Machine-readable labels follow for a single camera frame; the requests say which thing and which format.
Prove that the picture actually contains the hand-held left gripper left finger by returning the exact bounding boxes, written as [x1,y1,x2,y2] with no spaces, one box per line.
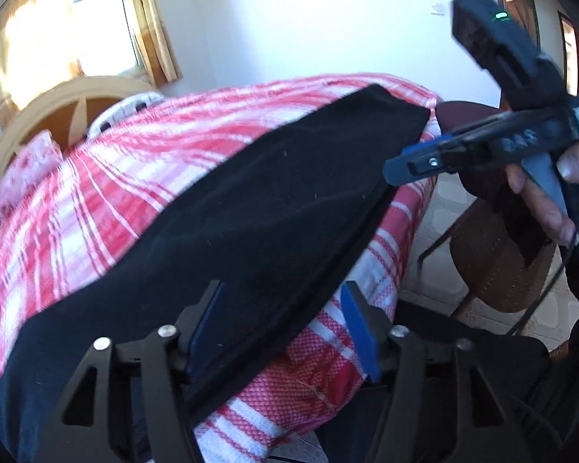
[48,280,229,463]

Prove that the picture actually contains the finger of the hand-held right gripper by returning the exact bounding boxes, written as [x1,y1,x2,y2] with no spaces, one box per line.
[383,128,510,187]

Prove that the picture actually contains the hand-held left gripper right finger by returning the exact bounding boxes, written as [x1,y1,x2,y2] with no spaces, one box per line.
[340,280,528,463]

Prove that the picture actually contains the black pants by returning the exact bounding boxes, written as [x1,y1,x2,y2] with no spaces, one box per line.
[0,84,431,463]

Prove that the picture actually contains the person's right hand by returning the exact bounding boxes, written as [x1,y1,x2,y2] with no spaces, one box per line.
[506,137,579,252]

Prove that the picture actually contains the brown wicker chair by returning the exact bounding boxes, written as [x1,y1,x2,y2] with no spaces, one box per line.
[417,99,569,315]

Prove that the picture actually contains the red plaid bed sheet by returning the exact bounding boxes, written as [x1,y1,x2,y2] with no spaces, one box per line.
[0,72,440,463]

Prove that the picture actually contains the white patterned pillow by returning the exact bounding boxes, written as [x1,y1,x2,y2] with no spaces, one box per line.
[88,95,165,142]

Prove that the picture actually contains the pink floral pillow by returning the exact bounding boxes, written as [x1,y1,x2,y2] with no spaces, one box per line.
[0,129,64,218]

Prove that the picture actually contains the cream wooden headboard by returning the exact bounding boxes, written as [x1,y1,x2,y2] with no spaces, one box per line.
[0,76,157,242]

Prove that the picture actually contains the yellow floral curtain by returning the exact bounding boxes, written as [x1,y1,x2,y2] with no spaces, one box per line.
[123,0,183,85]
[0,0,83,126]

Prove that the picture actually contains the window behind headboard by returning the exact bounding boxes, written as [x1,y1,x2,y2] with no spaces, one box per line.
[70,0,143,78]

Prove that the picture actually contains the wooden door frame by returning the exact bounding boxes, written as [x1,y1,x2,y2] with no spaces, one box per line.
[491,0,541,53]

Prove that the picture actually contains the black cable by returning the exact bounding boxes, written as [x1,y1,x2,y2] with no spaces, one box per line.
[506,178,579,338]

